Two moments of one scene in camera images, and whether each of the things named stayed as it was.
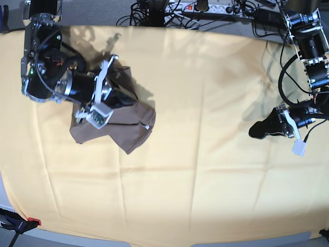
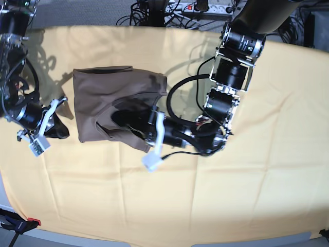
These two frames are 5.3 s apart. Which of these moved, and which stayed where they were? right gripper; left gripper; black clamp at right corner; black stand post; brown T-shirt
Moved: brown T-shirt; left gripper; right gripper
Stayed: black stand post; black clamp at right corner
